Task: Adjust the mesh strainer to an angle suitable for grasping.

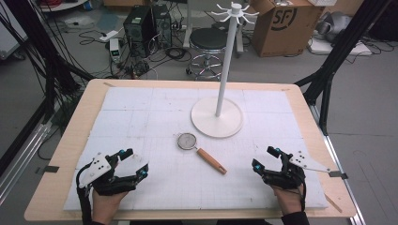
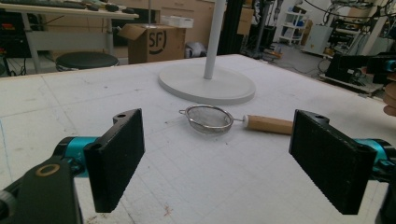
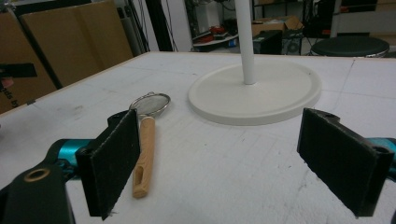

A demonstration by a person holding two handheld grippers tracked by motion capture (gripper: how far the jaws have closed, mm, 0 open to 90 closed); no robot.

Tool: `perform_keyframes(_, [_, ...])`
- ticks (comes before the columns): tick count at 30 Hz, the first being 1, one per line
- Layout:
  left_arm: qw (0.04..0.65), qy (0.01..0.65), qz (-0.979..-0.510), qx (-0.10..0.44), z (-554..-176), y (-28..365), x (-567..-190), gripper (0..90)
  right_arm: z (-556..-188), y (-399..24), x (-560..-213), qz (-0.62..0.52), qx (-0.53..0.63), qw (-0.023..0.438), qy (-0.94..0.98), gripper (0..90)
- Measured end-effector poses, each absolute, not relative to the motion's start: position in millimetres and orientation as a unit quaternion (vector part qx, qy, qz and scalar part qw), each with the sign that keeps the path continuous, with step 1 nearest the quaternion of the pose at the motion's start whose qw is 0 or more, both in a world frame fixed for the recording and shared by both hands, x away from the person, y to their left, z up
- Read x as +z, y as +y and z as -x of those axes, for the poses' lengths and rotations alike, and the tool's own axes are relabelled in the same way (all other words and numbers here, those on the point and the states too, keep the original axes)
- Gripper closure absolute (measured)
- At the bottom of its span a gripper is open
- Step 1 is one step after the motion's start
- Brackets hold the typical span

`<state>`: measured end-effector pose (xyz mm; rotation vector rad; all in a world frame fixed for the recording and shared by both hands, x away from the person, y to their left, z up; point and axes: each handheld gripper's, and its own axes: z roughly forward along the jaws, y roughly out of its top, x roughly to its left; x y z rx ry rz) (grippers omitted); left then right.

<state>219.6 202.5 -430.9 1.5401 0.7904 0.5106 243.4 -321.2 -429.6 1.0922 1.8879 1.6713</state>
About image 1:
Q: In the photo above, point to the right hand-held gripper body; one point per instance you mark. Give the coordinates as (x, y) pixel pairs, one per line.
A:
(292, 173)

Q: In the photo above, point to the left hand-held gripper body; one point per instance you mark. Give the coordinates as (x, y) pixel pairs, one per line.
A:
(97, 168)

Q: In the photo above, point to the white hook stand rack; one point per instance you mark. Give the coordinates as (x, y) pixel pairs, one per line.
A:
(223, 93)

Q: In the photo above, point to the person's right hand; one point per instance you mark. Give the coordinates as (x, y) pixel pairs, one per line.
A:
(289, 200)

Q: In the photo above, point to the person's left hand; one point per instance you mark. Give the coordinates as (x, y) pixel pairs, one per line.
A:
(106, 204)

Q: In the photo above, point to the white grid foam mat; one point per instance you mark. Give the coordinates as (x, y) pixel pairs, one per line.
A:
(175, 187)

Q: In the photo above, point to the black tape strip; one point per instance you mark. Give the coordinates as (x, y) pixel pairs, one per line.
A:
(50, 169)
(338, 174)

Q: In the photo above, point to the white power supply unit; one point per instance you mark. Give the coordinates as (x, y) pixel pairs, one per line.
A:
(114, 50)

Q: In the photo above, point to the brown cardboard box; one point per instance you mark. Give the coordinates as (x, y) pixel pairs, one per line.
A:
(281, 34)

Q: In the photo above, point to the white power strip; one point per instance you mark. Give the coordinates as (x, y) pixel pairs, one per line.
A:
(109, 36)

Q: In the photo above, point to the white flat board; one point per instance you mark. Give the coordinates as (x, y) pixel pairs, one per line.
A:
(341, 48)

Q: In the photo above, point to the large black computer tower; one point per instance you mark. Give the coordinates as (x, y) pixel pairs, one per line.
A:
(139, 29)

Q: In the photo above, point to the black round stool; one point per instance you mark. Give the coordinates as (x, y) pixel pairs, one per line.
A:
(208, 39)

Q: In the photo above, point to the slim black computer tower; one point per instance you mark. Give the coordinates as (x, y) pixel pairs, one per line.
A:
(162, 25)

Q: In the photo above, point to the grey bag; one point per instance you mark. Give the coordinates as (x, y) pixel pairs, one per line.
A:
(333, 26)

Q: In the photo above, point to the white metal pole stand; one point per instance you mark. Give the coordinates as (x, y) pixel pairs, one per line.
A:
(188, 23)

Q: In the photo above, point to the white round table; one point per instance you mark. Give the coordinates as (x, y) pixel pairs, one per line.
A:
(62, 4)

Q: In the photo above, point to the aluminium rail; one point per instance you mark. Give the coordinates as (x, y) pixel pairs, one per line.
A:
(341, 168)
(22, 162)

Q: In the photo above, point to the black metal frame stand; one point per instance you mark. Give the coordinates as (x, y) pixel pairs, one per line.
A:
(341, 53)
(47, 62)

